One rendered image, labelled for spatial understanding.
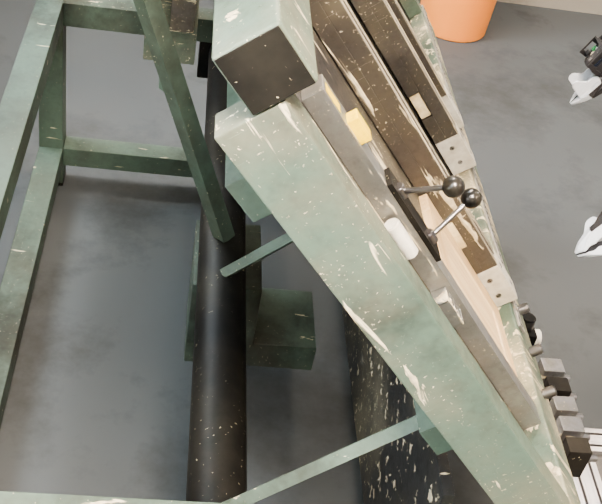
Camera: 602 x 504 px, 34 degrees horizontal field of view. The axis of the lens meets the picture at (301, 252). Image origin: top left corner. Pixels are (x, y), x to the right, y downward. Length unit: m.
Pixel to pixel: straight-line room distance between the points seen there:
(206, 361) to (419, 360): 0.87
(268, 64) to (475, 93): 3.93
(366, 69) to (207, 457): 0.88
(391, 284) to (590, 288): 2.66
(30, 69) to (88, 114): 1.27
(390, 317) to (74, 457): 1.71
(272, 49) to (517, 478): 0.98
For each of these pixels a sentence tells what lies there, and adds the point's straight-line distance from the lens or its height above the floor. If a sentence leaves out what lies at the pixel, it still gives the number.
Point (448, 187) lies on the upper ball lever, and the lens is 1.64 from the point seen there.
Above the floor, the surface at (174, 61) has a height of 1.25.
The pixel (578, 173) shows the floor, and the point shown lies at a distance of 4.76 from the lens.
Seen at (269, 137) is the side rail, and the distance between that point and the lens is 1.30.
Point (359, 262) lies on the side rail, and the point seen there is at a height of 1.51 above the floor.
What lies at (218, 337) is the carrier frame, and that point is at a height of 0.72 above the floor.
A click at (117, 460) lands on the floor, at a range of 3.06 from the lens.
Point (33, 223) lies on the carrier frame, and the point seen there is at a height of 0.18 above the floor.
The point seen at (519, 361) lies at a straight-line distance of 2.30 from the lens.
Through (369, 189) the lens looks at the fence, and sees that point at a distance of 1.67.
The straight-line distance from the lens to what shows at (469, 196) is 1.80.
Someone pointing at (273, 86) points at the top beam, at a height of 1.79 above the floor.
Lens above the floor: 2.42
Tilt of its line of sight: 39 degrees down
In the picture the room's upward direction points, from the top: 11 degrees clockwise
